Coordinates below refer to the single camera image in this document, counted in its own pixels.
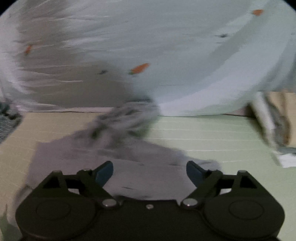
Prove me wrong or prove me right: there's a grey zip hoodie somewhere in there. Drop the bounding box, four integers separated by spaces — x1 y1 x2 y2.
14 101 223 209

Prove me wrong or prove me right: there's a blue striped clothes pile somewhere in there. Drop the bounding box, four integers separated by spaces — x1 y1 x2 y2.
0 101 23 143

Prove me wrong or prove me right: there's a folded white garment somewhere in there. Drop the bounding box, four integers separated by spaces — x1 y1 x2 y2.
251 90 295 168

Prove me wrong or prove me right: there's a folded grey garment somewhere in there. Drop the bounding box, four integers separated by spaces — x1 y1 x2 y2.
263 93 296 155

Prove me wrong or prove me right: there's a folded beige garment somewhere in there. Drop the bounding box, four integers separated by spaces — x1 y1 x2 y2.
265 91 296 149

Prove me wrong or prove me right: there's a light blue carrot-print sheet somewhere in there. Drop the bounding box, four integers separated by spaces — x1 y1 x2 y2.
1 1 295 116

